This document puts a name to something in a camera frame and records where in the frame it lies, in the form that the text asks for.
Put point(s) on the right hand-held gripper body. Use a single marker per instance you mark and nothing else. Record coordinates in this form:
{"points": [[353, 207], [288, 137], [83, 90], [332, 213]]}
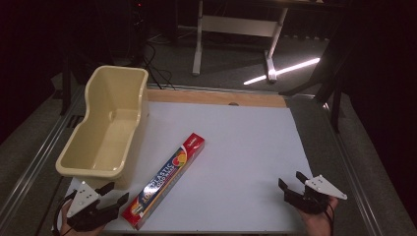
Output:
{"points": [[314, 196]]}

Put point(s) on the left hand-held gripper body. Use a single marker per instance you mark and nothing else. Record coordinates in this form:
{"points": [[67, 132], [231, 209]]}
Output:
{"points": [[82, 200]]}

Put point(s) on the red plastic wrap box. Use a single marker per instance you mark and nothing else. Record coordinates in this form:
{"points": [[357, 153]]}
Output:
{"points": [[167, 177]]}

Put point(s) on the cream plastic bin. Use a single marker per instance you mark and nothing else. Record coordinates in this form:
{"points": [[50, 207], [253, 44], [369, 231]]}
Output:
{"points": [[108, 98]]}

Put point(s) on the person's right hand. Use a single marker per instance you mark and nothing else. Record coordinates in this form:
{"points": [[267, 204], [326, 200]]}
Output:
{"points": [[316, 224]]}

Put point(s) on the person's left hand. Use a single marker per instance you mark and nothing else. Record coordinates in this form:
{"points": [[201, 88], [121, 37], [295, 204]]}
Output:
{"points": [[67, 226]]}

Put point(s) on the white table mat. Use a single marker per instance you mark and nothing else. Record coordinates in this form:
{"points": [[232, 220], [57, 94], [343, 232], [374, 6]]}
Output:
{"points": [[246, 147]]}

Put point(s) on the black metal stand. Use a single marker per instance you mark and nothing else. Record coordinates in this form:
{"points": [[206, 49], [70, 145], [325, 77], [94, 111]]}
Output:
{"points": [[331, 65]]}

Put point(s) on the wooden board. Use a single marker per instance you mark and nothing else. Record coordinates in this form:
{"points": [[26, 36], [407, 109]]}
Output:
{"points": [[209, 97]]}

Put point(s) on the metal table rail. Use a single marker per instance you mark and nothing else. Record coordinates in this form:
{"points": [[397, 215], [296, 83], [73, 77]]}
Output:
{"points": [[354, 173], [32, 157]]}

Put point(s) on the white metal desk frame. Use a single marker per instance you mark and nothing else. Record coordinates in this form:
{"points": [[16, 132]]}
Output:
{"points": [[239, 26]]}

